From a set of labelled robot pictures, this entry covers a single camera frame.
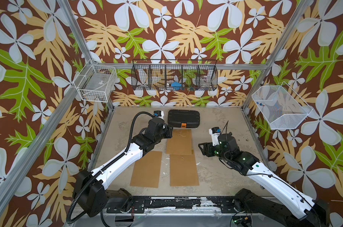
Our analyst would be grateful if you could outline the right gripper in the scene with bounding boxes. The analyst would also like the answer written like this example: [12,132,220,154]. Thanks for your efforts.
[196,141,231,163]

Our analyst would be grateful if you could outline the brown file bag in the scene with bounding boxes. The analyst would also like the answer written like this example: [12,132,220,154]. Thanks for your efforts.
[166,129,192,155]
[170,151,199,187]
[130,151,163,188]

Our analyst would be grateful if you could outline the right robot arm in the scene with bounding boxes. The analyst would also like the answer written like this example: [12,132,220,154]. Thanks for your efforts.
[198,127,331,227]

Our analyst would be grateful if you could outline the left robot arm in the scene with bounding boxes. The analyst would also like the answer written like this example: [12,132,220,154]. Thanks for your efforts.
[66,110,173,224]

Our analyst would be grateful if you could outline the black tool case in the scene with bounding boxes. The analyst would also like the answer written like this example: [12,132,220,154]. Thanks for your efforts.
[168,109,200,129]

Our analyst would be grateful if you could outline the blue item in basket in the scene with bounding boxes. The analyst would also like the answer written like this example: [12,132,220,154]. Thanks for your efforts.
[171,81,183,91]

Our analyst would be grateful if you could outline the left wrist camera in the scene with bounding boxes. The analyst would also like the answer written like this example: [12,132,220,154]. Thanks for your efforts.
[153,110,164,119]

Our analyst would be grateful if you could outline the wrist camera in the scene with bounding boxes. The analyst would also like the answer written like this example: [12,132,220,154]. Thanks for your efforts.
[209,127,221,146]
[153,110,164,119]

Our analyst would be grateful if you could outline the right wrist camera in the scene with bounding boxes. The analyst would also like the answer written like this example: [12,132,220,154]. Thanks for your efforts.
[209,127,221,146]

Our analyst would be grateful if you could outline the black wire basket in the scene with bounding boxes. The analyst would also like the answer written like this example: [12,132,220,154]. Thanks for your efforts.
[130,59,218,91]

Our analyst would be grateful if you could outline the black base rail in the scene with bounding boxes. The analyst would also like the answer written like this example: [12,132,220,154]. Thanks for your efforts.
[105,196,253,214]

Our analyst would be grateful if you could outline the white wire basket left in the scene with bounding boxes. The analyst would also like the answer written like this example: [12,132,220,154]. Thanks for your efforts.
[75,64,118,103]

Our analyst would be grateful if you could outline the white wire basket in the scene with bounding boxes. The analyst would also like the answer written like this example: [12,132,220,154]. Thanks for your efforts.
[75,64,118,103]
[252,82,313,130]

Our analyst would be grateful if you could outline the white wire basket right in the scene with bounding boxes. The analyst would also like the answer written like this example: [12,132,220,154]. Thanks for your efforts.
[252,82,313,130]

